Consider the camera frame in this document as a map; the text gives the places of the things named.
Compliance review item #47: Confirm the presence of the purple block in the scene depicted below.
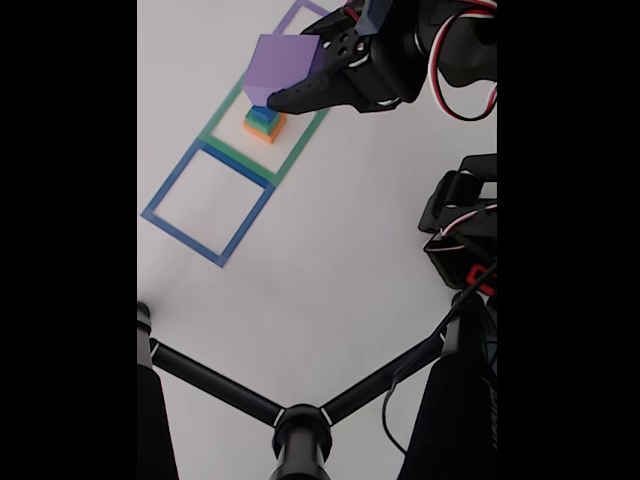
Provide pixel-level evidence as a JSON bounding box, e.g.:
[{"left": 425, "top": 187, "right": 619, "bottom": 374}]
[{"left": 243, "top": 33, "right": 325, "bottom": 106}]

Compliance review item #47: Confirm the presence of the orange block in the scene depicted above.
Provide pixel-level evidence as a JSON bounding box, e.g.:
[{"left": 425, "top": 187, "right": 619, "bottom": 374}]
[{"left": 243, "top": 115, "right": 289, "bottom": 145}]

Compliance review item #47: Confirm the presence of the green block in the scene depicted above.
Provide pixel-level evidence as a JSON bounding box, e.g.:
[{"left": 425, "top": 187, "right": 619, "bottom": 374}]
[{"left": 244, "top": 112, "right": 287, "bottom": 135}]

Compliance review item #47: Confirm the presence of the purple tape square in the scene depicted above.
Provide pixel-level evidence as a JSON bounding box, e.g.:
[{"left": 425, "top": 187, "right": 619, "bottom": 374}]
[{"left": 272, "top": 0, "right": 332, "bottom": 37}]

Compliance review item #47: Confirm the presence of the green tape square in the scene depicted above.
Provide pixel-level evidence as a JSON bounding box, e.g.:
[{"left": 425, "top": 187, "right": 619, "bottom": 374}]
[{"left": 198, "top": 73, "right": 330, "bottom": 187}]

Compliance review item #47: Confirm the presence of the blue tape square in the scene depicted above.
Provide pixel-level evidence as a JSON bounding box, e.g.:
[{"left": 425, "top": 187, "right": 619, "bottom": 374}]
[{"left": 140, "top": 138, "right": 276, "bottom": 269}]

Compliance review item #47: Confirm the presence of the red clamp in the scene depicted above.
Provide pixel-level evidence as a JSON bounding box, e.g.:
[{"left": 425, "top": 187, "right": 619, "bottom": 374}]
[{"left": 467, "top": 264, "right": 498, "bottom": 297}]

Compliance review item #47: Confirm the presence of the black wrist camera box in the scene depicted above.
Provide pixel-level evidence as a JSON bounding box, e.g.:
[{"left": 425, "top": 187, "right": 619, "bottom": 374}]
[{"left": 355, "top": 0, "right": 399, "bottom": 37}]

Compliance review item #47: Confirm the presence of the red white servo wire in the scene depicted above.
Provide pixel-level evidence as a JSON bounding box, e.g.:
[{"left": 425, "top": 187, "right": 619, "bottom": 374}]
[
  {"left": 422, "top": 202, "right": 498, "bottom": 253},
  {"left": 427, "top": 0, "right": 498, "bottom": 122}
]

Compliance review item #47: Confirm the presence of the black camera tripod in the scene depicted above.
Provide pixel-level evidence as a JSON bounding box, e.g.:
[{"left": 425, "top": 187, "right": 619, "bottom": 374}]
[{"left": 137, "top": 292, "right": 498, "bottom": 480}]

